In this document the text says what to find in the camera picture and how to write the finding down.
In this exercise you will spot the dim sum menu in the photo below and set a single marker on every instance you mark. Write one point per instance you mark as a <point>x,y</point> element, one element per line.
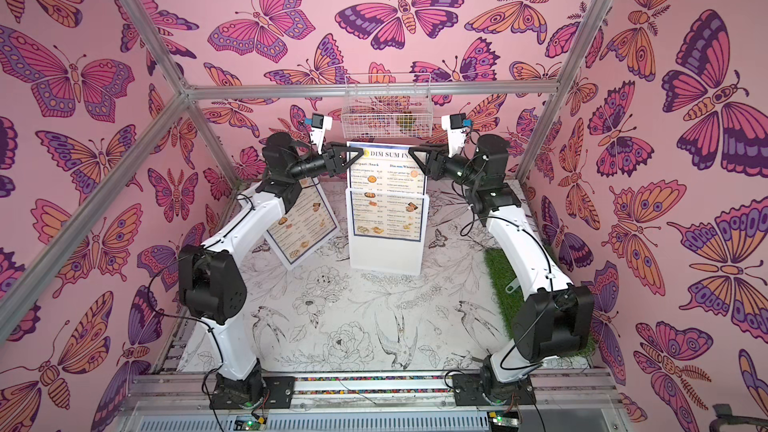
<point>386,167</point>
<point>303,222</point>

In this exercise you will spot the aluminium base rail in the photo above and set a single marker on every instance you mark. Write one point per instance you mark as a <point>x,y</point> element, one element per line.
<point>551,400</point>

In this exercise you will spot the white wire rack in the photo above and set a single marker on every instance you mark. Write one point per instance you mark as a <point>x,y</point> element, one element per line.
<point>372,100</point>

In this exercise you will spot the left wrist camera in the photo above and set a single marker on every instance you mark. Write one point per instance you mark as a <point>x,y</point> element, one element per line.
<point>318,125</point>

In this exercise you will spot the black object bottom right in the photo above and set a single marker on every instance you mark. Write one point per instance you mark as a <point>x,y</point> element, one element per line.
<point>725,417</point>

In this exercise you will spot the green artificial grass mat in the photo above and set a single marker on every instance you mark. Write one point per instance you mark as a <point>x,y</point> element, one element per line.
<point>501,275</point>

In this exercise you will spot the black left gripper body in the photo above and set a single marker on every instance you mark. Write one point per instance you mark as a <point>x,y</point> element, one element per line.
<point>311,167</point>

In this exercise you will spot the green succulent plant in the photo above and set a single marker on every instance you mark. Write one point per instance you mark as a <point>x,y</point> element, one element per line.
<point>407,122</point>

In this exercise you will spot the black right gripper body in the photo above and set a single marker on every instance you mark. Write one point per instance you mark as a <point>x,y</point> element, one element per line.
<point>430,161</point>

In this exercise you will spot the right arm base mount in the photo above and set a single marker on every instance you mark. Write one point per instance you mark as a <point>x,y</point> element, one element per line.
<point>478,390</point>

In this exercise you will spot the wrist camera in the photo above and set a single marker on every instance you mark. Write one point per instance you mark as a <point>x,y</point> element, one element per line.
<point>457,127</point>
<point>318,125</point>

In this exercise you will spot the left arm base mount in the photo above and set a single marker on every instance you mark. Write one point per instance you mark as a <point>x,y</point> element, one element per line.
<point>271,392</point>

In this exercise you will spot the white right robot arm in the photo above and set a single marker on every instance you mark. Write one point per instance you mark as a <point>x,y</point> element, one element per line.
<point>555,317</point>

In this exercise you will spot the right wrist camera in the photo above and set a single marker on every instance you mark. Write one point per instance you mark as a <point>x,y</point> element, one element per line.
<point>457,127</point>

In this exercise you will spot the aluminium cage frame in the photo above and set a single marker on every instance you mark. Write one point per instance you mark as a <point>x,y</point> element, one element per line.
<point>186,99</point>

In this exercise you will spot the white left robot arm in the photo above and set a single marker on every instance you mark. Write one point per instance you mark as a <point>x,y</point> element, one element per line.
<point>211,285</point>

